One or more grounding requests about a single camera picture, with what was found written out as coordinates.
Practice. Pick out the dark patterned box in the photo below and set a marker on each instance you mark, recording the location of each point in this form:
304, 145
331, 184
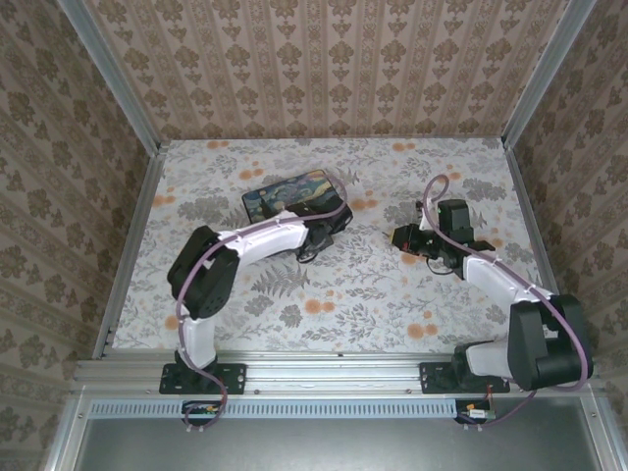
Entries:
289, 193

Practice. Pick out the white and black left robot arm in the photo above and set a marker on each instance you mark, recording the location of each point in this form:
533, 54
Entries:
265, 240

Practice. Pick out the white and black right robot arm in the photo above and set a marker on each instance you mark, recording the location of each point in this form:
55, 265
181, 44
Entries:
495, 284

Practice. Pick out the floral patterned tablecloth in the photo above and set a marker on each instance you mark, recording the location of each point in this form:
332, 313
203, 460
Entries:
353, 294

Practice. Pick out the grey metal sheet panel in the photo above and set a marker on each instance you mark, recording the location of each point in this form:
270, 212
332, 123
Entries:
319, 446

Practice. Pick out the aluminium frame side rail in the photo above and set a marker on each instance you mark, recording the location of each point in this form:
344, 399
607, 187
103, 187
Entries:
527, 206
132, 245

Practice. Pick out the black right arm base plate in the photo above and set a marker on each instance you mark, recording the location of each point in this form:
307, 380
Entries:
434, 378

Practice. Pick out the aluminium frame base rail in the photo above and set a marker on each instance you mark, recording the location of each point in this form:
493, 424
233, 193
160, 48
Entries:
333, 373

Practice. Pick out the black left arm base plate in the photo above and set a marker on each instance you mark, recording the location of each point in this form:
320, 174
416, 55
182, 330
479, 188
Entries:
235, 378

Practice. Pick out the aluminium frame upright post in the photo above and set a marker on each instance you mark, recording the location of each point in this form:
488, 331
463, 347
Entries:
110, 73
549, 68

